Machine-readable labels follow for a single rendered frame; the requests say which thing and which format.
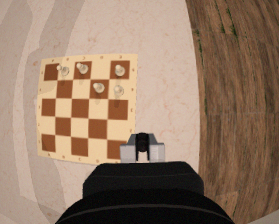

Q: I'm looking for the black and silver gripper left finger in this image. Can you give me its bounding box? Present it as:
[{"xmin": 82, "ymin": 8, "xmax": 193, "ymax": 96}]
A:
[{"xmin": 120, "ymin": 134, "xmax": 139, "ymax": 163}]

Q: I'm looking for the white pawn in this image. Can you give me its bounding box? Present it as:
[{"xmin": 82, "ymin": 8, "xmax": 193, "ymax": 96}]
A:
[
  {"xmin": 93, "ymin": 83, "xmax": 105, "ymax": 93},
  {"xmin": 115, "ymin": 64, "xmax": 125, "ymax": 76},
  {"xmin": 76, "ymin": 63, "xmax": 88, "ymax": 74},
  {"xmin": 57, "ymin": 65, "xmax": 69, "ymax": 75},
  {"xmin": 114, "ymin": 86, "xmax": 124, "ymax": 96}
]

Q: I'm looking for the chessboard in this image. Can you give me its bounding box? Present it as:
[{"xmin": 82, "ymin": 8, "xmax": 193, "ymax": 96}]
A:
[{"xmin": 37, "ymin": 54, "xmax": 138, "ymax": 165}]

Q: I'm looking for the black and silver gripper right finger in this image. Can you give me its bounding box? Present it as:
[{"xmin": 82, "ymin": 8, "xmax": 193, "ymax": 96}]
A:
[{"xmin": 146, "ymin": 133, "xmax": 165, "ymax": 163}]

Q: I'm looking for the black chess piece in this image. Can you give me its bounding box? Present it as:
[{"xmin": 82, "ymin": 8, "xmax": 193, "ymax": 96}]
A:
[{"xmin": 138, "ymin": 132, "xmax": 147, "ymax": 152}]

